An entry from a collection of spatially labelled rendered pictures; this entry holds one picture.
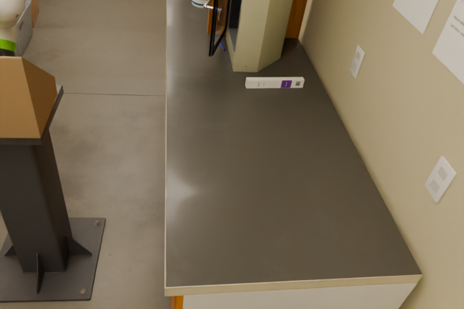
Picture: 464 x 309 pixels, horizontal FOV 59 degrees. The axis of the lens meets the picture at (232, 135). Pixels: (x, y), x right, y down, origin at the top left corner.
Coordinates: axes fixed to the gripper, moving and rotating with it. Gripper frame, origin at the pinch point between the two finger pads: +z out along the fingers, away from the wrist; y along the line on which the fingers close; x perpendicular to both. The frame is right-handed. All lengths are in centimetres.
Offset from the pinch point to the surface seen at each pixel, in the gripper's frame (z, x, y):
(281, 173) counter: 22, 37, -71
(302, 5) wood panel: 51, 19, 30
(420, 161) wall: 57, 17, -86
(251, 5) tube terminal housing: 17.6, 6.0, -6.8
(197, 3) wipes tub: 1, 34, 63
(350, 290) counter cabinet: 34, 43, -111
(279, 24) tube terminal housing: 33.5, 17.2, 2.1
